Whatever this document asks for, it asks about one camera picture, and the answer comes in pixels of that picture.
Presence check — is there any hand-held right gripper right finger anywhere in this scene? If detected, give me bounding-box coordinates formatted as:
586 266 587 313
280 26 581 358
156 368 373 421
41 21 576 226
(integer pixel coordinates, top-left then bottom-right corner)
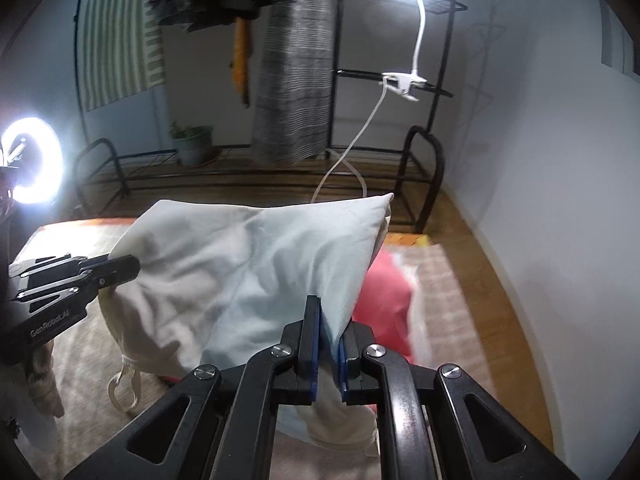
337 321 596 480

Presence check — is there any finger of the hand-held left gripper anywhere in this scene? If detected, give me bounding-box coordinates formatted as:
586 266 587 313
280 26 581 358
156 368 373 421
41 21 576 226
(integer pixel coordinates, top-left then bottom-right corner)
15 275 108 317
17 254 141 287

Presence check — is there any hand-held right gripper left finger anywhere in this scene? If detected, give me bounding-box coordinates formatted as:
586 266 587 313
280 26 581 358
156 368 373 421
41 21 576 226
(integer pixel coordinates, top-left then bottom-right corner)
65 295 323 480

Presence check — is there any pink shirt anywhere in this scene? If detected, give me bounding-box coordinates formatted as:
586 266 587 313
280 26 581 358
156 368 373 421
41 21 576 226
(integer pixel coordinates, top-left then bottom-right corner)
350 250 418 368

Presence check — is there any white camisole top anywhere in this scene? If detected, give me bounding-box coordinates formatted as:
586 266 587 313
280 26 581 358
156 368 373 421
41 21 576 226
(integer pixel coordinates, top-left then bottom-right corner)
96 192 396 458

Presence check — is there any person's left forearm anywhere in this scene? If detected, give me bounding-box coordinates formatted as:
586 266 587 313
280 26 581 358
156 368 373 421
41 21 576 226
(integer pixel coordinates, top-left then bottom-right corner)
20 342 66 418

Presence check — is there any black metal clothes rack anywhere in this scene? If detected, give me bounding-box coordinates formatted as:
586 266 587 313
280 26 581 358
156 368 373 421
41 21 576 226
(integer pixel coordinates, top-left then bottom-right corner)
70 0 493 233

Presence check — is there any beige plaid blanket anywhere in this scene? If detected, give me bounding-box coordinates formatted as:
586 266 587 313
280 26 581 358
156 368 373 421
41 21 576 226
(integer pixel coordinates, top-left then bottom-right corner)
10 217 553 480

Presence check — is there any potted plant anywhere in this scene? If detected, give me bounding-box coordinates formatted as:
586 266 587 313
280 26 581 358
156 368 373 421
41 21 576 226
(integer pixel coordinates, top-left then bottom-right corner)
169 120 216 167

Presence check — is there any orange scarf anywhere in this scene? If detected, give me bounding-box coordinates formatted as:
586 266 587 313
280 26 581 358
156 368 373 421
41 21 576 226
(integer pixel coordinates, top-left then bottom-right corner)
229 17 253 108

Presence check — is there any grey plaid coat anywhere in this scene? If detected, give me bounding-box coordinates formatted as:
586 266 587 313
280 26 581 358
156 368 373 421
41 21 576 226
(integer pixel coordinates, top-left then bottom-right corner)
250 0 346 165

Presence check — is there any window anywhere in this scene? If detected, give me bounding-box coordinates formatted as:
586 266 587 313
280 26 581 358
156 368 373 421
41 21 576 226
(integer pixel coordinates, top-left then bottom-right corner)
597 0 640 81

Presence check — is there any ring light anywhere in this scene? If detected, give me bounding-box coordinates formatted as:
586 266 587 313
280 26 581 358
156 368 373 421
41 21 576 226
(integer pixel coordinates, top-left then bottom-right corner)
0 117 65 206

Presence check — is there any white lamp cable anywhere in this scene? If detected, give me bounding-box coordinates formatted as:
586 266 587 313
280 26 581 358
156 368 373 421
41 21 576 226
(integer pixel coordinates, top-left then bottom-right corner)
311 82 391 206

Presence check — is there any green striped wall hanging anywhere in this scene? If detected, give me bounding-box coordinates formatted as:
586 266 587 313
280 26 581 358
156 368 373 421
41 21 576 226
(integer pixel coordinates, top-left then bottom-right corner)
75 0 166 111

